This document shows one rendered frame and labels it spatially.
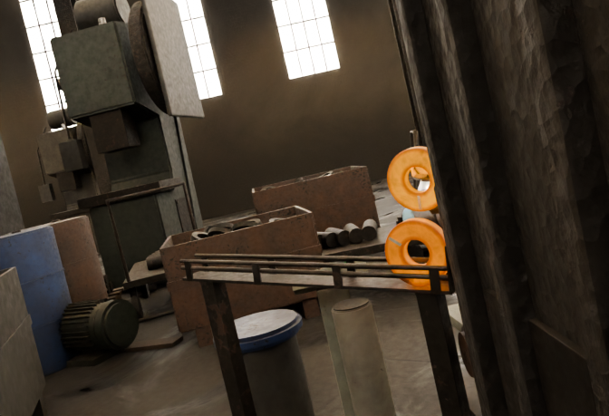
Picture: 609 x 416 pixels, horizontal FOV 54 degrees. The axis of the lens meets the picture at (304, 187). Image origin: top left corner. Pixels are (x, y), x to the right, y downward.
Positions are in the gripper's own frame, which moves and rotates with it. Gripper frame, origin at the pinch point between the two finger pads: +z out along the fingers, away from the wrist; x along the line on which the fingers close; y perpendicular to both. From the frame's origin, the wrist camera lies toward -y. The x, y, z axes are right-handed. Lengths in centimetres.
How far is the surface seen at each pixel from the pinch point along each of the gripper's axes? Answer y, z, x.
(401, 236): -15.3, 7.3, -2.5
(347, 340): -41, -18, -35
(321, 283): -24.5, 5.6, -26.2
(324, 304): -32, -28, -48
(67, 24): 382, -371, -693
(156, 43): 211, -240, -356
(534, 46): -6, 81, 46
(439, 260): -21.5, 5.7, 5.5
